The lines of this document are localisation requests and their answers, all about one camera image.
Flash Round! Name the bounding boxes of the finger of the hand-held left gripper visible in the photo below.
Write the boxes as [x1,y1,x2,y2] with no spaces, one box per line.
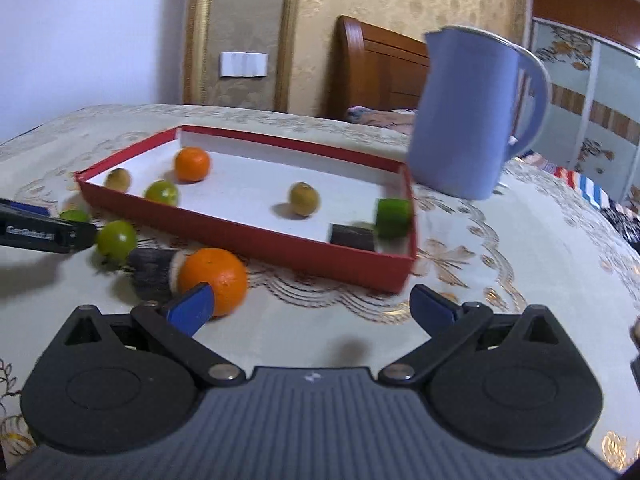
[0,198,51,217]

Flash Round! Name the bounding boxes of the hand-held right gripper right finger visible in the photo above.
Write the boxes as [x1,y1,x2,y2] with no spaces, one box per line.
[377,284,561,386]

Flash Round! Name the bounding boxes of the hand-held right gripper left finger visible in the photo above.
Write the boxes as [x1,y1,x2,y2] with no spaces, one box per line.
[62,282,246,387]

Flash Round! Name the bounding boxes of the orange mandarin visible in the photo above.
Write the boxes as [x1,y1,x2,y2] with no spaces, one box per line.
[177,247,249,317]
[174,146,212,183]

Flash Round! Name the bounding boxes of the small yellow-brown fruit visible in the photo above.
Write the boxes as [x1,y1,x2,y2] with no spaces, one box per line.
[288,182,321,217]
[104,167,133,193]

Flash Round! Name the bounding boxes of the green round fruit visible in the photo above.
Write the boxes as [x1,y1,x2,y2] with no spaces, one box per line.
[144,180,180,207]
[96,220,138,266]

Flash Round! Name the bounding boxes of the red cardboard tray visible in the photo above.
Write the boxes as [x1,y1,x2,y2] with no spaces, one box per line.
[74,125,418,293]

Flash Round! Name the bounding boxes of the dark cylindrical vegetable piece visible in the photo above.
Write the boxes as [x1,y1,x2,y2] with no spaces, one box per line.
[329,224,377,252]
[127,249,187,303]

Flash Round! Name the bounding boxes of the embroidered beige tablecloth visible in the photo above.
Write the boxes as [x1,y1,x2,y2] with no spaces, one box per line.
[0,104,640,480]

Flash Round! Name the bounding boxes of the blue striped cloth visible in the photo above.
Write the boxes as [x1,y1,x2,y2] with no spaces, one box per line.
[520,152,608,208]

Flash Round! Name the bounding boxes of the pile of bedding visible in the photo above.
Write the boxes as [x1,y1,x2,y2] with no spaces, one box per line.
[345,106,418,136]

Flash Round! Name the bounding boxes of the lilac plastic kettle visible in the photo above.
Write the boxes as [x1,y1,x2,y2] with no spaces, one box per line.
[407,25,552,201]

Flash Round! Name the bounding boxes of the colourful clothes pile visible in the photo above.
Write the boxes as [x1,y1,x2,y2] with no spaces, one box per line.
[597,195,640,251]

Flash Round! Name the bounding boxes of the wooden bed headboard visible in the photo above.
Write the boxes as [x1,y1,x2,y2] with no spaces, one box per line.
[326,15,431,120]

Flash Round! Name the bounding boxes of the wardrobe with floral doors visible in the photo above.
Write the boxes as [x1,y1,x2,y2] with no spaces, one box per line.
[525,0,640,206]

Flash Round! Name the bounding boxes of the gold wall moulding frame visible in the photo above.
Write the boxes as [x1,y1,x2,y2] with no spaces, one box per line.
[182,0,303,111]

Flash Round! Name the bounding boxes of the white wall switch panel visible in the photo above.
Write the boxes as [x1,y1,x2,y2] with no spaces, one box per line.
[220,51,268,79]

